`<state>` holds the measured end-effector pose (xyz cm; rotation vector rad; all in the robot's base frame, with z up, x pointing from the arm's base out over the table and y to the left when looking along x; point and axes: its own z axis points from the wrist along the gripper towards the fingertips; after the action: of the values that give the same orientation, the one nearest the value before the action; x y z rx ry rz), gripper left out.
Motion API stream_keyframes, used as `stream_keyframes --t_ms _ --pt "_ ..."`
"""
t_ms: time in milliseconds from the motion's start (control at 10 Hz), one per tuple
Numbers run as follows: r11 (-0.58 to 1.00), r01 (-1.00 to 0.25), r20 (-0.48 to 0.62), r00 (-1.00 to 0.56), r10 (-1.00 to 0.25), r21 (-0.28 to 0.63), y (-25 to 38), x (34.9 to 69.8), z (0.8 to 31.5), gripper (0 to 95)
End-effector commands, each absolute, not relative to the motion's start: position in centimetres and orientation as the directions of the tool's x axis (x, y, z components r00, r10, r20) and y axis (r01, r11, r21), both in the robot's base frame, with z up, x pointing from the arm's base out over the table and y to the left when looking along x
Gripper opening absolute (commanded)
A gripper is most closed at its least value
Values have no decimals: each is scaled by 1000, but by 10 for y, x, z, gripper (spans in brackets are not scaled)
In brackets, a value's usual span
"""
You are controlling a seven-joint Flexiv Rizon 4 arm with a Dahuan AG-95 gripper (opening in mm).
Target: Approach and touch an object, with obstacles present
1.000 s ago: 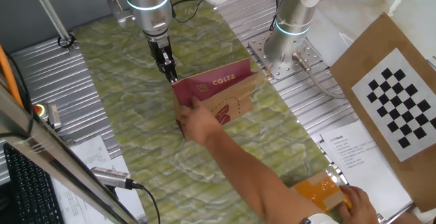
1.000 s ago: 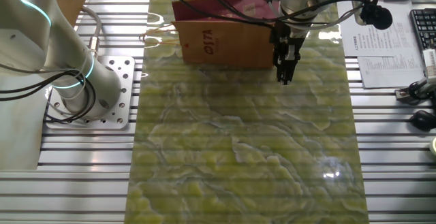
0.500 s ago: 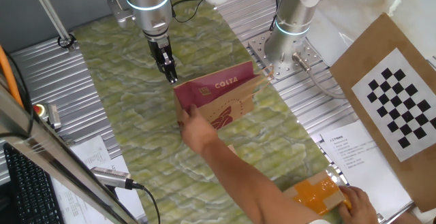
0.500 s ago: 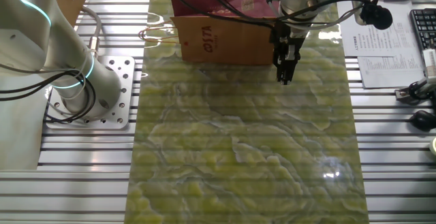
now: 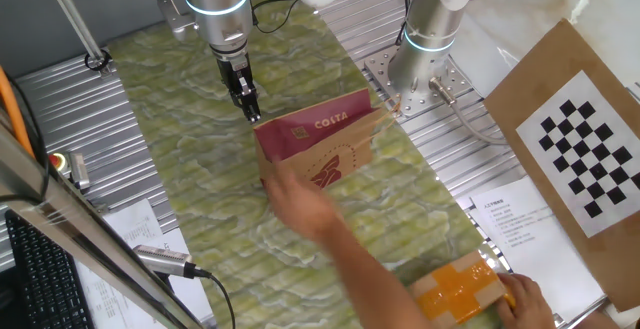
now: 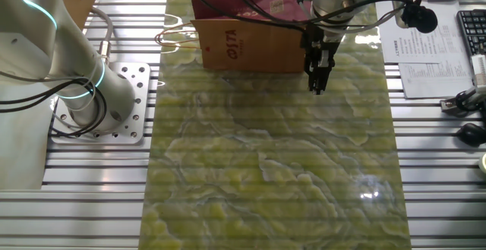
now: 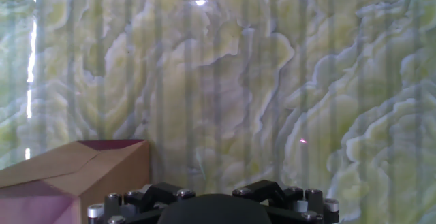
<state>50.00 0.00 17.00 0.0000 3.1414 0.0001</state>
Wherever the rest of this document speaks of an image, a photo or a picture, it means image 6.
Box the black rounded plastic object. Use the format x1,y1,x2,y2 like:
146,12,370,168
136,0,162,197
455,122,486,147

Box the green marble pattern mat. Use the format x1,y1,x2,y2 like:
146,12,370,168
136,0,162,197
138,0,413,250

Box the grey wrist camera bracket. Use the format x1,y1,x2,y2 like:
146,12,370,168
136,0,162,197
387,0,409,29

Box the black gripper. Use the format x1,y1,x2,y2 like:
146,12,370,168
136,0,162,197
301,24,339,96

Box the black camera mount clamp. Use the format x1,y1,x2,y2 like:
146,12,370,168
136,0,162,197
440,86,486,119

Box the brown cardboard board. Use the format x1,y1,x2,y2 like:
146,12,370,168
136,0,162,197
56,0,106,31

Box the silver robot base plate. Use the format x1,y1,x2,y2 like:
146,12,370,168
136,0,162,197
50,62,152,145

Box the black keyboard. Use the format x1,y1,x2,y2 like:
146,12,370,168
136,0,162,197
456,9,486,58

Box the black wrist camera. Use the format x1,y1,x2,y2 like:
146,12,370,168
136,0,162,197
401,0,438,34

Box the silver ribbed camera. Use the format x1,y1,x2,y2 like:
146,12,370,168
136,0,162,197
469,54,486,88

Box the grey base cable with connector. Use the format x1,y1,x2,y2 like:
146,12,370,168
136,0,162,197
90,6,115,65

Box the printed white paper sheet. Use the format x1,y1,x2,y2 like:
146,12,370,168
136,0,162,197
398,62,474,100
375,0,462,65

